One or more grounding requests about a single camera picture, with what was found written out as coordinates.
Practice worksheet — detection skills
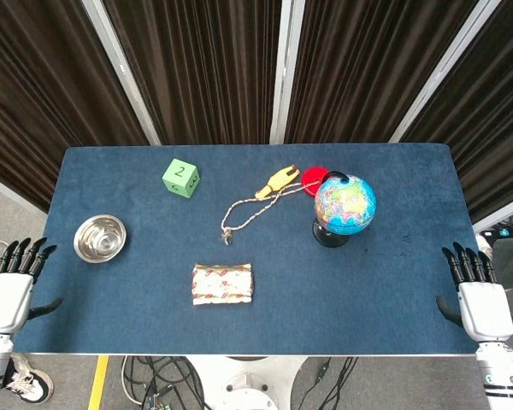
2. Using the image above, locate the green numbered foam cube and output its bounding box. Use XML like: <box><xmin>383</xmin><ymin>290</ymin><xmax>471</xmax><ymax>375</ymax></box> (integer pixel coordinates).
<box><xmin>161</xmin><ymin>158</ymin><xmax>202</xmax><ymax>199</ymax></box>

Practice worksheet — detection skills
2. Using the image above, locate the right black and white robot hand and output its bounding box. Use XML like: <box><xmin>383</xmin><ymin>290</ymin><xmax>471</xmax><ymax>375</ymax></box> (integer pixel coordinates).
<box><xmin>435</xmin><ymin>242</ymin><xmax>513</xmax><ymax>343</ymax></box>

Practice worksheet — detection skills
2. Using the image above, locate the white and black sneaker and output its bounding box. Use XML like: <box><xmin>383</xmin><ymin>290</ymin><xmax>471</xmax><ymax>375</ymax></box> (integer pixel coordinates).
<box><xmin>3</xmin><ymin>353</ymin><xmax>54</xmax><ymax>405</ymax></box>

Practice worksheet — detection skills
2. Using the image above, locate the dark brown pleated curtain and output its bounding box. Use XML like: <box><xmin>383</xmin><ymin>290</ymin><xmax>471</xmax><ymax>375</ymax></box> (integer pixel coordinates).
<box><xmin>0</xmin><ymin>0</ymin><xmax>150</xmax><ymax>214</ymax></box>
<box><xmin>399</xmin><ymin>0</ymin><xmax>513</xmax><ymax>223</ymax></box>
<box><xmin>104</xmin><ymin>0</ymin><xmax>283</xmax><ymax>146</ymax></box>
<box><xmin>284</xmin><ymin>0</ymin><xmax>480</xmax><ymax>144</ymax></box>

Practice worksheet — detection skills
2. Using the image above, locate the black floor cable bundle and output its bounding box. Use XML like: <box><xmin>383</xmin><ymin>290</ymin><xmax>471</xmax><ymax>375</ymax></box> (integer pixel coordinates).
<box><xmin>121</xmin><ymin>356</ymin><xmax>213</xmax><ymax>410</ymax></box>

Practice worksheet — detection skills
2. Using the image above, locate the stainless steel bowl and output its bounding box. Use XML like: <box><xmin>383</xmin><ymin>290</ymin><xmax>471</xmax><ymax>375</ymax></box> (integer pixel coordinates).
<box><xmin>73</xmin><ymin>214</ymin><xmax>127</xmax><ymax>265</ymax></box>

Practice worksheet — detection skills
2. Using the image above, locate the beige braided rope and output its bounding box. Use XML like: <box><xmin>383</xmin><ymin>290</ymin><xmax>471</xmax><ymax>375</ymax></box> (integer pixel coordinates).
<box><xmin>219</xmin><ymin>179</ymin><xmax>326</xmax><ymax>247</ymax></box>

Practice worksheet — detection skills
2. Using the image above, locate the silver foil snack packet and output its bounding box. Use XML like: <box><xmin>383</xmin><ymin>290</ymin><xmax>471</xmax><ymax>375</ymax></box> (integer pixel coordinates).
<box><xmin>192</xmin><ymin>262</ymin><xmax>256</xmax><ymax>307</ymax></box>

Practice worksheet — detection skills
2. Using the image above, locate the yellow rubber chicken toy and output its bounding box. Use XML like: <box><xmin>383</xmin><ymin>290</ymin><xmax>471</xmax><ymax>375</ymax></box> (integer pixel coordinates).
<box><xmin>254</xmin><ymin>164</ymin><xmax>302</xmax><ymax>201</ymax></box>

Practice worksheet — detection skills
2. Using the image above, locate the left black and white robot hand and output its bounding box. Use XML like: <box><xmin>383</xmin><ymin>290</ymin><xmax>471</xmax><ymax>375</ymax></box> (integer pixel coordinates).
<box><xmin>0</xmin><ymin>237</ymin><xmax>64</xmax><ymax>334</ymax></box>

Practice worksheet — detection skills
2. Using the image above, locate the white metal frame post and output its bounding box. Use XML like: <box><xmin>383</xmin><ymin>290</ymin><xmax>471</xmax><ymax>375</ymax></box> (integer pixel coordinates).
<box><xmin>388</xmin><ymin>0</ymin><xmax>510</xmax><ymax>144</ymax></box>
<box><xmin>80</xmin><ymin>0</ymin><xmax>162</xmax><ymax>146</ymax></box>
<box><xmin>268</xmin><ymin>0</ymin><xmax>305</xmax><ymax>144</ymax></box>

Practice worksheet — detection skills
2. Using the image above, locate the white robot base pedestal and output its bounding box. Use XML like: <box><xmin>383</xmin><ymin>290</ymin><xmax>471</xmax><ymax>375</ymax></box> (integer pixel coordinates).
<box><xmin>183</xmin><ymin>356</ymin><xmax>309</xmax><ymax>410</ymax></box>

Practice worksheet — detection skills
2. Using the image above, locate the red round plastic disc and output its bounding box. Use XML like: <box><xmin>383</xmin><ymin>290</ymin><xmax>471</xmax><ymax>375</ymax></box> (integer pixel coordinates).
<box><xmin>301</xmin><ymin>166</ymin><xmax>330</xmax><ymax>197</ymax></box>

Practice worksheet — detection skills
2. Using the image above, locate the small blue desk globe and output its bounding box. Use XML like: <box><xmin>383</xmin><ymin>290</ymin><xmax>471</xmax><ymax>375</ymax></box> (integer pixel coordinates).
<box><xmin>310</xmin><ymin>170</ymin><xmax>378</xmax><ymax>249</ymax></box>

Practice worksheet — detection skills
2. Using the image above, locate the black cable with green switch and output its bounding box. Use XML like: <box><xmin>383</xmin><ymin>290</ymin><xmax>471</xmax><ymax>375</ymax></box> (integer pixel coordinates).
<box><xmin>297</xmin><ymin>356</ymin><xmax>360</xmax><ymax>410</ymax></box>

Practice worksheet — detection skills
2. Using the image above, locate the blue felt table mat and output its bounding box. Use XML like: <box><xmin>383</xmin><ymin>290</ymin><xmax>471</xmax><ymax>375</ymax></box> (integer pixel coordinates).
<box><xmin>15</xmin><ymin>143</ymin><xmax>480</xmax><ymax>355</ymax></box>

